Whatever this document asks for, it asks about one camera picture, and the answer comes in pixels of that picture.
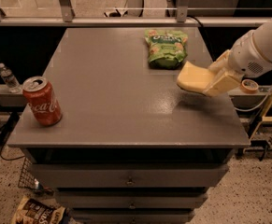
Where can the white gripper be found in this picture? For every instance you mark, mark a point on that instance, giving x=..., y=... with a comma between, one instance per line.
x=247, y=57

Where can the yellow sponge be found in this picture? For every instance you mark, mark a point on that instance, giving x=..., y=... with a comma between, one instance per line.
x=194, y=78

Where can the green rice chip bag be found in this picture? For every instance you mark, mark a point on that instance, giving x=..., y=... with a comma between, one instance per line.
x=167, y=48

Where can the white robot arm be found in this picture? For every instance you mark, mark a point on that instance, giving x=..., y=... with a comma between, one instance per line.
x=264, y=40

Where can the brown snack bag on floor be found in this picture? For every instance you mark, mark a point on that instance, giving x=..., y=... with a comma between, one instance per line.
x=31, y=211

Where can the roll of tape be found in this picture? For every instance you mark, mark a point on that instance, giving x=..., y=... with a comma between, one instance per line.
x=249, y=86

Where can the grey drawer cabinet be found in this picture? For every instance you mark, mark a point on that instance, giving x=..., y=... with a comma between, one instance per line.
x=131, y=147

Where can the red Coca-Cola can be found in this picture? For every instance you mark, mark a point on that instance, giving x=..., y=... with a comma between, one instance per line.
x=40, y=96

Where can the clear plastic water bottle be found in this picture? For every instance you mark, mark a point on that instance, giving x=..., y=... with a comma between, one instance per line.
x=10, y=80

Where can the yellow stand frame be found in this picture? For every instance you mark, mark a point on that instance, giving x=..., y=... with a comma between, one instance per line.
x=261, y=117

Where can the wire mesh basket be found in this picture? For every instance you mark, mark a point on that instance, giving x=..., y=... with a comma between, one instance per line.
x=27, y=180

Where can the metal railing frame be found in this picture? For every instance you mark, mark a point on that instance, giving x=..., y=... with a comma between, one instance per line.
x=178, y=15

